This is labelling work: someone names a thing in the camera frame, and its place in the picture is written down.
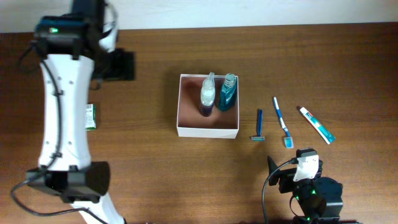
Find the blue white toothbrush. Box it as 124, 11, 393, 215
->
273, 97, 294, 149

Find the blue disposable razor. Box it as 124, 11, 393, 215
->
251, 109, 265, 141

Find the green white soap box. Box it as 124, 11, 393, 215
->
85, 104, 96, 131

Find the white teal toothpaste tube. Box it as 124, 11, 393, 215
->
299, 107, 336, 144

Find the clear purple spray bottle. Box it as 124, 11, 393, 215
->
200, 72, 216, 117

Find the teal mouthwash bottle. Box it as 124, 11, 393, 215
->
218, 73, 237, 111

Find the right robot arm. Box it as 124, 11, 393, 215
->
263, 156, 343, 223

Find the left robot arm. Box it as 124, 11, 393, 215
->
25, 1, 132, 223

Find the white open cardboard box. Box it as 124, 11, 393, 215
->
176, 74, 239, 139

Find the right black cable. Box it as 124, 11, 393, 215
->
261, 157, 299, 224

